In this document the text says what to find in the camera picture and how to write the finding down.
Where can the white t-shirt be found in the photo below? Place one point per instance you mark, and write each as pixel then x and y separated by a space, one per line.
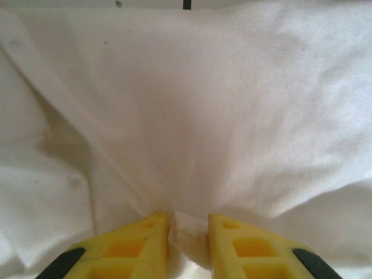
pixel 186 101

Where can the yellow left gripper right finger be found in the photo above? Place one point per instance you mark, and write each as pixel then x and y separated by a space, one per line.
pixel 255 253

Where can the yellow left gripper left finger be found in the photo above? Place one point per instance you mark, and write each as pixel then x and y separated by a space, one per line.
pixel 122 253

